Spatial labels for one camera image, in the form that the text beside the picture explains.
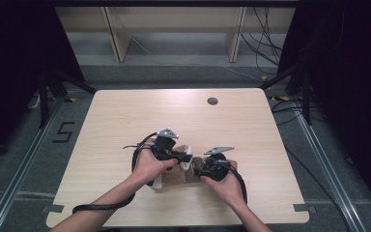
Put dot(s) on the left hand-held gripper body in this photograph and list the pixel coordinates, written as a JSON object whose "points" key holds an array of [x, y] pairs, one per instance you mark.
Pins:
{"points": [[164, 146]]}

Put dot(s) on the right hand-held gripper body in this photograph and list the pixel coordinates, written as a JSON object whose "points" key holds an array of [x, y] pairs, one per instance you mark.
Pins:
{"points": [[215, 167]]}

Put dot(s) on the brown white sock with label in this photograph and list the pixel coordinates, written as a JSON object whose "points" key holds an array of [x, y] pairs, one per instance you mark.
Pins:
{"points": [[177, 176]]}

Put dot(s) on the person's right hand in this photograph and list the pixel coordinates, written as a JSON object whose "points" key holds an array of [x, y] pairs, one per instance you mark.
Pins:
{"points": [[227, 190]]}

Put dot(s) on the person's left hand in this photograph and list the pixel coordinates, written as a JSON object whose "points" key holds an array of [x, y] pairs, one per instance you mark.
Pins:
{"points": [[148, 167]]}

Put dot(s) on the dark round table grommet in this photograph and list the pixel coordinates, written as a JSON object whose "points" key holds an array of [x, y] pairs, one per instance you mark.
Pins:
{"points": [[212, 101]]}

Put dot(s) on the yellow tape piece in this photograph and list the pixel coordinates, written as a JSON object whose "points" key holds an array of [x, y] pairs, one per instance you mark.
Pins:
{"points": [[264, 78], [281, 98], [72, 100]]}

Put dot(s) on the grey tape strip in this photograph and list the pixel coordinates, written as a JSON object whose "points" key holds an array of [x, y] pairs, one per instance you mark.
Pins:
{"points": [[306, 208]]}

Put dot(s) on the black metal stand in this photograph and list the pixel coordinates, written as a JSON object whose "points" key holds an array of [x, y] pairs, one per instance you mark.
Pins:
{"points": [[306, 96], [43, 100]]}

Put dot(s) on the light wooden shelf unit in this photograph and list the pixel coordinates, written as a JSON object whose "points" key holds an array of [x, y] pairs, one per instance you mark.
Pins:
{"points": [[174, 22]]}

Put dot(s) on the black curtain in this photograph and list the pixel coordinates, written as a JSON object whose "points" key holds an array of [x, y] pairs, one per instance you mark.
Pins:
{"points": [[9, 64], [354, 80]]}

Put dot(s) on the metal floor rail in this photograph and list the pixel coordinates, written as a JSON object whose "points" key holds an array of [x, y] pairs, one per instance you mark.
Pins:
{"points": [[331, 174], [19, 174]]}

